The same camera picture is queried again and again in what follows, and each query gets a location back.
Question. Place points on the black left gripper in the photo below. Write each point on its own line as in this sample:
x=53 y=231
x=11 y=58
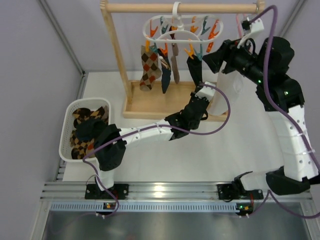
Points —
x=198 y=99

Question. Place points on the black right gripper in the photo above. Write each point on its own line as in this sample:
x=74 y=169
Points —
x=222 y=58

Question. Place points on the navy patterned sock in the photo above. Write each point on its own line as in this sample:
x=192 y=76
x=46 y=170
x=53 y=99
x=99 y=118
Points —
x=166 y=71

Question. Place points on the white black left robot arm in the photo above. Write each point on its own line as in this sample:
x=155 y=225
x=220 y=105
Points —
x=174 y=126

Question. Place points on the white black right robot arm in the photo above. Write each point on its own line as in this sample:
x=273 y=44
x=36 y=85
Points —
x=284 y=102

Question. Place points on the white round clip hanger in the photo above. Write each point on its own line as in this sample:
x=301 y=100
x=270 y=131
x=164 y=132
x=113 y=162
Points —
x=198 y=31

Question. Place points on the pink clothes hanger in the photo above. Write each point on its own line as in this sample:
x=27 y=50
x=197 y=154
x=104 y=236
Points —
x=238 y=18

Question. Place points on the white hanging cloth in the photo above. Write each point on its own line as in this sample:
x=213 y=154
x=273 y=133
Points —
x=231 y=85

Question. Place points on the brown striped beige sock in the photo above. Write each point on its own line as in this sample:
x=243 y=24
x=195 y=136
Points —
x=175 y=71

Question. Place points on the wooden clothes rack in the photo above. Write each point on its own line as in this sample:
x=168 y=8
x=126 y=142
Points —
x=155 y=105

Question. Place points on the brown argyle hanging sock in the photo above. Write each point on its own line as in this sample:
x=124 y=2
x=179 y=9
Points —
x=150 y=67

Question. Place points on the tan black argyle sock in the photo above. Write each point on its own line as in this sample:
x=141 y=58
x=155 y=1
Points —
x=83 y=114

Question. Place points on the yellow black argyle sock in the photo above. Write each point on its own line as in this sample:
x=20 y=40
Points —
x=80 y=148

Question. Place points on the white perforated plastic basket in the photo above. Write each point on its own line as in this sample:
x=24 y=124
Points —
x=91 y=103

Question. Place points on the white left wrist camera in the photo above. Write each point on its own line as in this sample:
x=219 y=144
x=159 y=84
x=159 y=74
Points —
x=206 y=90

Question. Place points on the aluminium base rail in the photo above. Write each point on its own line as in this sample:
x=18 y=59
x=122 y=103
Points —
x=158 y=197

